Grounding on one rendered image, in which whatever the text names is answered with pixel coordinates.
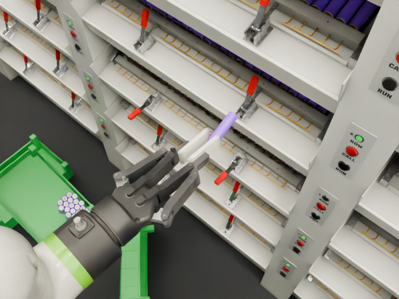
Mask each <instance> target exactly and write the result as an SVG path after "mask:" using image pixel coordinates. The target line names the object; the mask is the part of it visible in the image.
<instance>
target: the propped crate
mask: <svg viewBox="0 0 399 299"><path fill-rule="evenodd" d="M68 192H71V193H72V195H73V194H77V196H78V197H77V199H78V201H84V206H85V208H87V209H88V210H89V211H90V214H91V209H92V207H94V205H93V204H91V203H90V202H89V201H88V200H87V199H86V198H85V197H84V196H83V195H82V194H81V193H80V192H79V191H78V190H77V189H76V188H75V187H74V186H73V185H72V184H71V183H70V182H69V181H67V179H66V178H64V176H63V175H62V174H61V173H60V172H59V171H58V170H57V169H56V168H55V167H54V166H53V165H52V164H51V163H50V162H49V161H48V160H47V159H46V158H45V157H44V156H43V155H42V154H41V153H40V152H39V151H38V150H37V148H36V147H35V146H34V145H33V144H32V145H30V146H29V147H28V150H27V151H26V152H25V153H24V154H22V155H21V156H20V157H18V158H17V159H16V160H15V161H13V162H12V163H11V164H10V165H8V166H7V167H6V168H4V169H3V170H2V171H1V172H0V205H1V206H2V207H3V208H4V209H5V210H6V211H7V212H8V213H9V214H10V215H11V216H12V217H13V218H14V219H15V220H16V221H17V222H18V223H19V224H20V225H21V226H22V227H23V228H24V229H25V230H26V231H27V232H28V233H29V234H30V235H31V236H32V237H33V238H34V239H35V240H36V241H37V242H38V243H40V242H41V241H43V240H44V239H45V238H46V237H47V236H49V235H50V234H52V233H53V232H54V231H55V230H56V229H57V228H59V227H60V226H61V225H62V224H64V223H65V222H66V221H67V220H66V219H65V214H64V213H63V214H60V213H59V208H58V200H62V197H63V196H67V193H68Z"/></svg>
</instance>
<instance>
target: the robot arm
mask: <svg viewBox="0 0 399 299"><path fill-rule="evenodd" d="M209 137H210V133H209V129H208V128H205V129H204V130H203V131H202V132H200V133H199V134H198V135H197V136H196V137H195V138H194V139H192V140H191V141H188V140H187V141H185V142H184V143H183V144H182V145H181V146H179V147H178V148H177V149H176V148H173V147H172V148H170V151H168V150H167V149H166V148H161V149H159V150H158V151H156V152H154V153H152V154H151V155H149V156H148V157H146V158H145V159H143V160H141V161H139V162H138V163H136V164H134V165H133V166H131V167H130V168H128V169H126V170H123V171H119V172H117V173H115V174H114V175H113V177H114V180H115V182H116V186H117V188H116V189H115V190H114V192H113V194H112V195H111V196H107V197H105V198H104V199H102V200H101V201H100V202H99V203H98V204H97V205H95V206H94V207H92V209H91V214H90V213H89V212H88V211H86V210H85V209H81V210H80V211H78V212H77V213H76V214H75V215H74V216H73V217H71V218H70V219H69V220H68V221H66V222H65V223H64V224H62V225H61V226H60V227H59V228H57V229H56V230H55V231H54V232H53V233H52V234H50V235H49V236H47V237H46V238H45V239H44V240H43V241H41V242H40V243H39V244H37V245H36V246H34V247H32V246H31V244H30V243H29V241H28V240H27V239H26V238H25V237H24V236H22V235H21V234H20V233H18V232H17V231H15V230H13V229H11V228H8V227H4V226H1V225H0V299H75V298H76V297H77V296H78V295H79V294H80V293H81V292H82V291H83V290H84V289H86V288H87V287H88V286H89V285H90V284H91V283H92V282H93V281H94V280H95V279H97V278H98V277H99V276H100V275H101V274H102V273H103V272H104V271H105V270H106V269H108V268H109V267H110V266H111V265H112V264H113V263H115V262H116V261H117V260H118V259H119V258H120V257H121V256H122V252H121V250H120V248H119V247H118V246H120V247H122V246H125V245H126V244H127V243H128V242H129V241H131V240H132V239H133V238H134V237H135V236H136V235H137V234H138V233H139V232H140V230H141V229H142V228H143V227H145V226H147V225H150V224H152V223H153V222H157V223H161V224H163V225H164V227H166V228H168V227H170V226H171V224H172V221H173V217H174V215H175V214H176V213H177V212H178V210H179V209H180V208H181V207H182V205H183V204H184V203H185V202H186V201H187V199H188V198H189V197H190V196H191V195H192V193H193V192H194V191H195V189H196V188H197V187H198V186H199V185H200V183H201V181H200V176H199V172H198V171H199V170H200V169H202V168H203V167H204V166H205V165H206V164H207V163H209V161H210V156H212V155H213V154H214V153H215V152H216V151H217V150H219V149H220V148H221V144H220V136H218V135H216V136H214V137H213V138H212V139H210V140H208V138H209ZM179 161H180V163H181V164H185V163H186V162H187V161H188V164H187V165H185V166H184V167H182V168H181V169H180V170H178V171H177V172H176V173H175V174H173V175H172V176H170V177H169V178H168V179H166V180H165V181H164V182H163V183H161V184H160V185H158V186H156V184H157V183H158V182H159V181H161V180H162V179H163V178H164V177H165V176H166V175H167V174H168V173H169V172H170V171H171V170H172V169H173V168H174V167H175V166H176V165H177V164H178V163H179ZM133 182H135V183H133ZM131 183H133V184H131ZM173 192H175V193H174V194H173V195H172V197H171V198H170V199H169V200H168V201H167V202H166V204H165V206H164V208H160V210H159V212H158V213H156V212H157V207H158V206H159V205H161V204H162V203H163V202H164V201H165V199H166V198H167V197H168V196H170V195H171V194H172V193H173Z"/></svg>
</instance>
